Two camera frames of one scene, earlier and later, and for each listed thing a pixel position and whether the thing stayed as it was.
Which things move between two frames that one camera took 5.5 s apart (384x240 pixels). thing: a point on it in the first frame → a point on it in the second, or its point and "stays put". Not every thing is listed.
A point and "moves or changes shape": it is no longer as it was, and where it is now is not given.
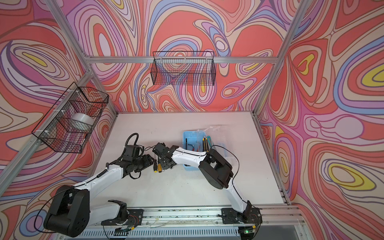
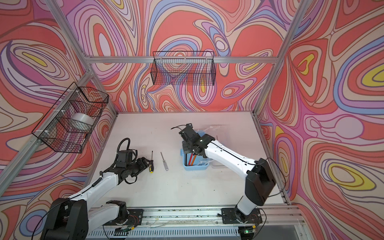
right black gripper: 164,166 → 185,147
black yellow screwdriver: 155,166 moves or changes shape
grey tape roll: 81,122 stays put
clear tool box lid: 219,135 stays put
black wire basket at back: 184,68 stays put
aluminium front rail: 277,215 stays put
